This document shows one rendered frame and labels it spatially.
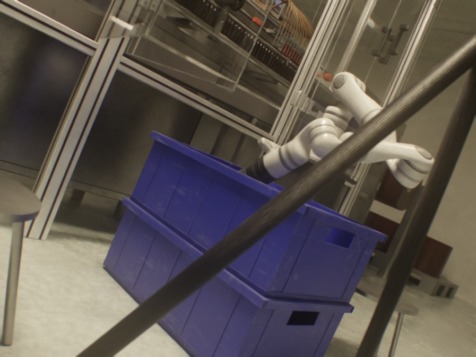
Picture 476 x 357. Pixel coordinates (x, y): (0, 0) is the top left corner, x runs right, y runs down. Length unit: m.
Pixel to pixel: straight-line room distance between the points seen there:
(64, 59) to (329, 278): 1.12
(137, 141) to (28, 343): 1.12
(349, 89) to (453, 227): 4.42
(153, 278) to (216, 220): 0.25
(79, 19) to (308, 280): 0.95
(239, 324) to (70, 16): 0.94
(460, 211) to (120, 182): 4.62
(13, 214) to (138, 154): 1.19
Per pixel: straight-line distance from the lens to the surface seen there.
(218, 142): 1.97
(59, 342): 0.97
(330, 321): 1.24
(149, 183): 1.31
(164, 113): 1.91
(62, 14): 1.40
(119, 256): 1.36
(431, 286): 4.54
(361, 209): 3.30
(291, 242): 0.95
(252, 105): 1.85
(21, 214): 0.76
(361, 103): 1.52
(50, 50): 1.66
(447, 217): 5.89
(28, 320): 1.01
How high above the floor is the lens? 0.47
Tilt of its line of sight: 3 degrees down
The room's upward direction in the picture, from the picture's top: 24 degrees clockwise
